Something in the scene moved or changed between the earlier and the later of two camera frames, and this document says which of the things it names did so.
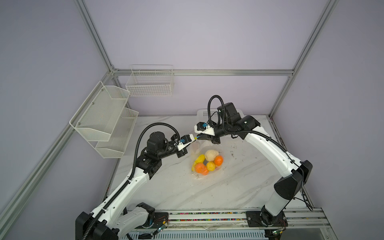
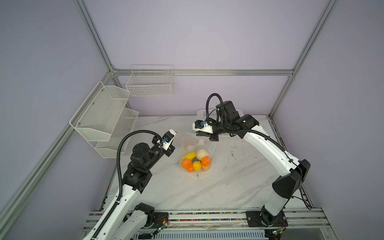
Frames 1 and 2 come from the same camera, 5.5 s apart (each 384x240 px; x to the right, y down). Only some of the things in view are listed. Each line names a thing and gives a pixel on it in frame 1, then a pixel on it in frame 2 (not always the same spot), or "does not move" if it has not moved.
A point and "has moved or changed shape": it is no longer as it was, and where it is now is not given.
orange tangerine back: [218, 160] to [206, 161]
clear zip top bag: [207, 158] has moved or changed shape
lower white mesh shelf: [115, 147] does not move
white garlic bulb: [210, 155] to [201, 153]
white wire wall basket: [148, 80] does not move
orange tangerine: [201, 168] to [187, 164]
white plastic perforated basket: [202, 114] does not move
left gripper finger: [182, 152] to [170, 149]
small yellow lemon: [210, 166] to [197, 165]
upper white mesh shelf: [96, 118] does not move
